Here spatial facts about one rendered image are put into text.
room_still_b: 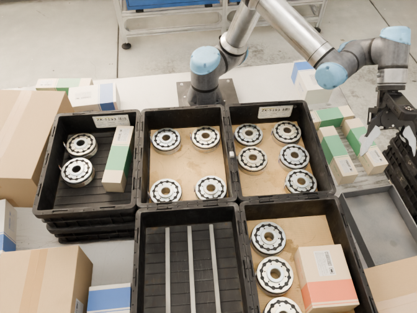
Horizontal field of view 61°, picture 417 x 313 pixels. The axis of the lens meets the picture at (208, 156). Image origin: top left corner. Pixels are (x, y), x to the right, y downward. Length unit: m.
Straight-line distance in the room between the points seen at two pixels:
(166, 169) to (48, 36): 2.46
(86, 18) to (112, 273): 2.75
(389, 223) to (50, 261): 1.11
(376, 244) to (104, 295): 0.89
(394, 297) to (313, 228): 0.28
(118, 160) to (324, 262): 0.71
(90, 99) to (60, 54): 1.71
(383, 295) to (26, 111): 1.30
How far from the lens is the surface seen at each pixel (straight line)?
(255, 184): 1.20
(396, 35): 1.09
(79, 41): 3.35
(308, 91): 1.60
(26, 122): 1.42
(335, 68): 1.02
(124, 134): 1.27
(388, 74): 1.08
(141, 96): 1.67
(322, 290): 1.01
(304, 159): 1.25
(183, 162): 1.24
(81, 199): 1.23
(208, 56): 1.41
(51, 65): 3.17
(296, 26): 1.06
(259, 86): 1.71
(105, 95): 1.58
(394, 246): 1.37
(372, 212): 1.41
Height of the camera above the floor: 1.84
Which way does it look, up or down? 54 degrees down
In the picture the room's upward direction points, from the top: straight up
